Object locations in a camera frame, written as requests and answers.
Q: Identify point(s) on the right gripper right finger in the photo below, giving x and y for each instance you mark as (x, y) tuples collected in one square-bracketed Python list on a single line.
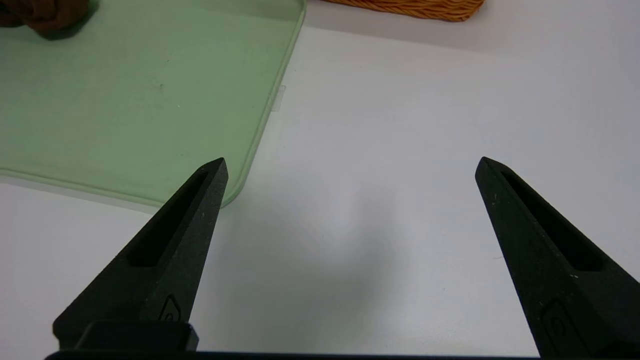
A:
[(565, 280)]

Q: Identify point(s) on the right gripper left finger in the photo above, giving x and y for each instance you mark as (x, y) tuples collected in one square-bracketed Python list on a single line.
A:
[(165, 270)]

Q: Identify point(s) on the brown towel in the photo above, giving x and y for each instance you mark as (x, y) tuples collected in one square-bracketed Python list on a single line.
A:
[(45, 15)]

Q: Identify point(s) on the orange wicker basket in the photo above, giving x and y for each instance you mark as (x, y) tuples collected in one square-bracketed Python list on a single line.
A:
[(415, 7)]

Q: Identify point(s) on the light green plastic tray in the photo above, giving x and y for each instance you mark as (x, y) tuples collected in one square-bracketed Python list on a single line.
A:
[(125, 100)]

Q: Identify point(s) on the clear tape piece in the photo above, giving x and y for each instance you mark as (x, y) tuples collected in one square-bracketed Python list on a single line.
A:
[(278, 97)]

